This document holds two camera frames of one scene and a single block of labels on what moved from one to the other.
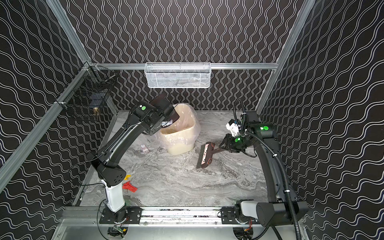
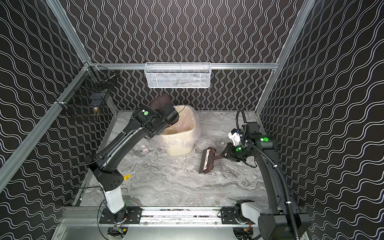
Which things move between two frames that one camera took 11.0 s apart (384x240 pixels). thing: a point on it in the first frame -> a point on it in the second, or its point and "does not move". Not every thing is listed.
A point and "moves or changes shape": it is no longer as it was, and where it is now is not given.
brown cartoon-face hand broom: x=206 y=151 moves or changes shape
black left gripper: x=167 y=111 does not move
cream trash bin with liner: x=182 y=133 does not move
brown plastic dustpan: x=162 y=102 does not move
